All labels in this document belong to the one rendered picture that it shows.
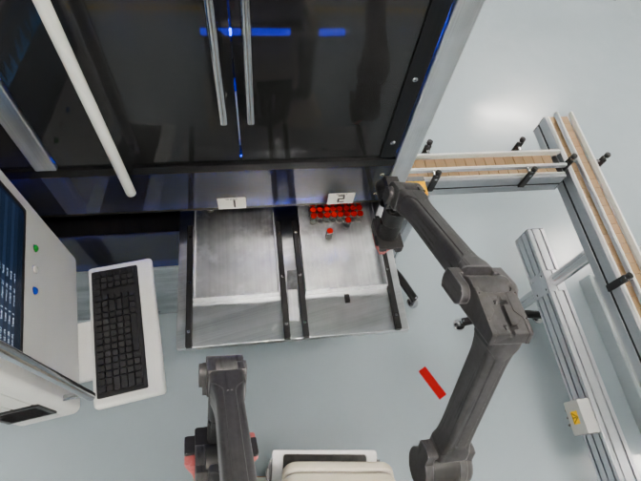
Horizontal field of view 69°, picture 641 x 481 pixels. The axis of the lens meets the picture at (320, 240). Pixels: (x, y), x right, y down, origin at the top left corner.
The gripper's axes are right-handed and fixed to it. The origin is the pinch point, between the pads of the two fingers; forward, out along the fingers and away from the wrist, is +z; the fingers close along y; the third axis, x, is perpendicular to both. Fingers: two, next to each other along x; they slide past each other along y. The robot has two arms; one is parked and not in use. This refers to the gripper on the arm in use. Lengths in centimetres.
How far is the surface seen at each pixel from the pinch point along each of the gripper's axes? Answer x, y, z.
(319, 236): 14.1, 20.0, 18.3
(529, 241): -84, 34, 52
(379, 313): -1.5, -8.2, 22.4
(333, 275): 11.1, 5.5, 20.3
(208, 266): 50, 11, 19
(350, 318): 7.7, -8.9, 22.4
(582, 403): -80, -33, 60
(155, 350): 67, -11, 30
